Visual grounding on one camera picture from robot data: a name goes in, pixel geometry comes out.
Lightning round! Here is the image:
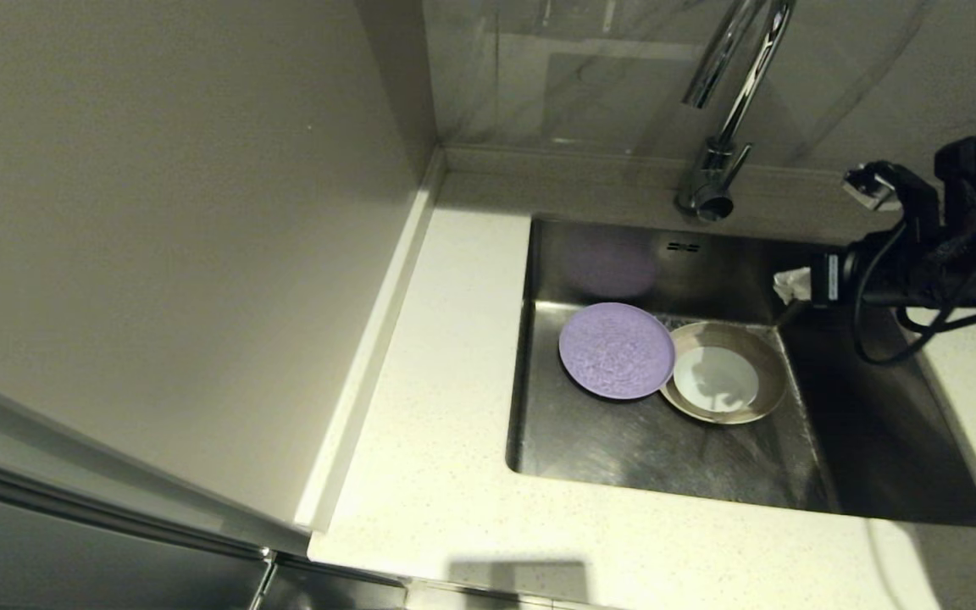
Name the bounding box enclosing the beige plastic plate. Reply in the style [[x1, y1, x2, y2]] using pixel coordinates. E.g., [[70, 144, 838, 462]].
[[660, 320, 790, 426]]

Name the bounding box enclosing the white plastic bowl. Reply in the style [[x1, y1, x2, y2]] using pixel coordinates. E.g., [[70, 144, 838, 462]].
[[673, 346, 762, 414]]

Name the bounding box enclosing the chrome gooseneck faucet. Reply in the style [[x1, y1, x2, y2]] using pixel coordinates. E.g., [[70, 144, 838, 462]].
[[674, 0, 796, 223]]

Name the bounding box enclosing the purple plastic plate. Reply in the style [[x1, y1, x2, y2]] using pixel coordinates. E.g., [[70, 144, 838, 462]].
[[557, 302, 677, 401]]

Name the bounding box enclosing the stainless steel sink basin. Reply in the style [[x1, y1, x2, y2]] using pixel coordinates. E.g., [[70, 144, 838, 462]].
[[505, 213, 976, 530]]

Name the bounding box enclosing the beige cabinet side panel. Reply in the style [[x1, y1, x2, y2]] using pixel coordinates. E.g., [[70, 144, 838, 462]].
[[0, 0, 446, 533]]

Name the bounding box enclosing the stainless steel appliance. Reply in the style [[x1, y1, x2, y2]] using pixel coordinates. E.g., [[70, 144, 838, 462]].
[[0, 349, 408, 610]]

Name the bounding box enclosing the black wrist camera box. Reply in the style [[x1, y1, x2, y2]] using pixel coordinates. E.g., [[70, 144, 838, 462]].
[[810, 252, 846, 308]]

